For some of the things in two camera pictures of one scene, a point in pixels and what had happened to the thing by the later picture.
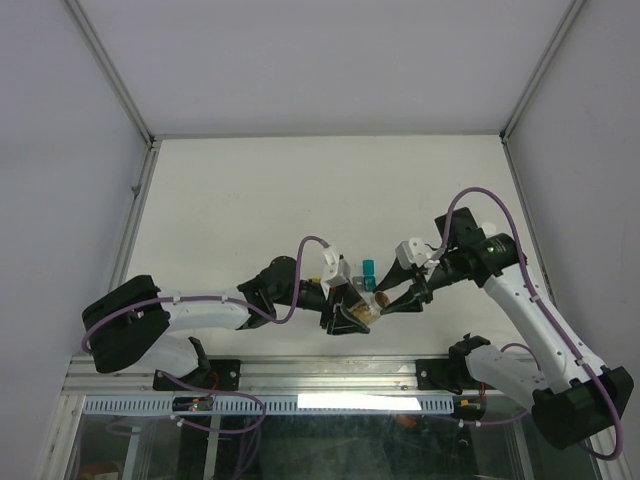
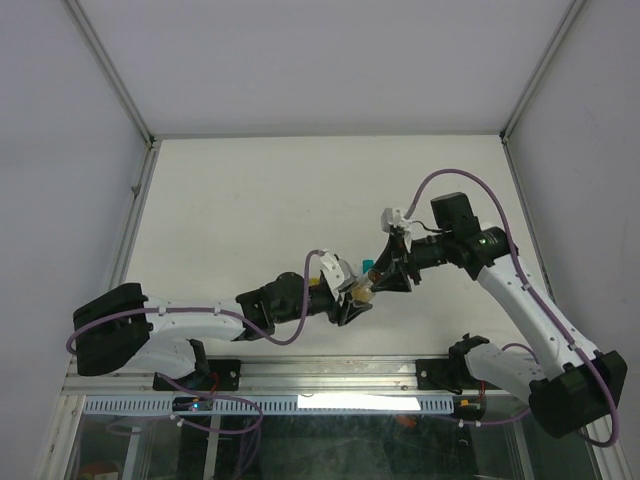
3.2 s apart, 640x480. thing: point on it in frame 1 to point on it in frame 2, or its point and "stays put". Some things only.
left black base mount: x=213 y=374 stays put
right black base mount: x=450 y=374 stays put
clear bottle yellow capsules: x=368 y=309 to x=362 y=290
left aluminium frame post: x=147 y=134 stays put
